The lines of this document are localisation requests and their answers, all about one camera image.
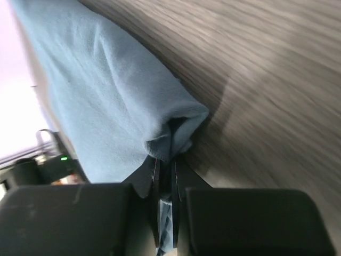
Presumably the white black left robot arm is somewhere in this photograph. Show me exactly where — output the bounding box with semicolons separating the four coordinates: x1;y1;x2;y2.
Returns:
1;129;89;198

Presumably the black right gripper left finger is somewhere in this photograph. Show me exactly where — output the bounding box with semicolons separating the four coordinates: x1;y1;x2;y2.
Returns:
1;157;160;255

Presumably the grey-blue t shirt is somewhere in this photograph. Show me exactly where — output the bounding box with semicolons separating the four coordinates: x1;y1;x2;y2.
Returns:
11;1;208;255

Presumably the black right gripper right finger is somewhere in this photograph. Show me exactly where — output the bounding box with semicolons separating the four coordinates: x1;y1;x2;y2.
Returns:
171;157;336;255

